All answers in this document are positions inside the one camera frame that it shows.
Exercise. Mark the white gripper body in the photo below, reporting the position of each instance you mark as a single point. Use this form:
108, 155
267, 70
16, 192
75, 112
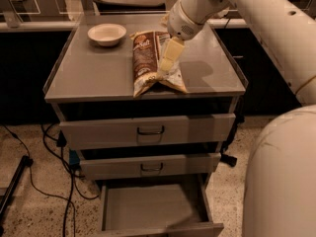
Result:
180, 23

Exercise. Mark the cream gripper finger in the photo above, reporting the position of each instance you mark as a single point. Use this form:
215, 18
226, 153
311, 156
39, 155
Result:
170, 52

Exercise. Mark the brown chip bag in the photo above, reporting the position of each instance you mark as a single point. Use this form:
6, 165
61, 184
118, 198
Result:
146, 47

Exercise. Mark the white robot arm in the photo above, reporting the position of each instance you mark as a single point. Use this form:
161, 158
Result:
280, 183

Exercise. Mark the grey drawer cabinet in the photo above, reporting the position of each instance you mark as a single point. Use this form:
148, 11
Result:
93, 82

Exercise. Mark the top grey drawer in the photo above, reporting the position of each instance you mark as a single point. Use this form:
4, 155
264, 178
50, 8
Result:
130, 132

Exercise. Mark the grey drawer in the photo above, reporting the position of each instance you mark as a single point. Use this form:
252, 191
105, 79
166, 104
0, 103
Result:
172, 206
130, 132
149, 166

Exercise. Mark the middle grey drawer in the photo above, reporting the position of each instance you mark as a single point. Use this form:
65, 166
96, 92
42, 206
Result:
149, 166

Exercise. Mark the bottom grey drawer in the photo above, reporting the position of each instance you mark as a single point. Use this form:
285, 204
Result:
172, 206

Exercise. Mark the white bowl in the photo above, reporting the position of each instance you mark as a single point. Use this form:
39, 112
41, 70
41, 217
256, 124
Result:
107, 34

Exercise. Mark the black power plug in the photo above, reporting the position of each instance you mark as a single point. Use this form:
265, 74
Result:
229, 160

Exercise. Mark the black metal floor stand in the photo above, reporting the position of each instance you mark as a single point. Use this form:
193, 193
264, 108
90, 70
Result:
6, 197

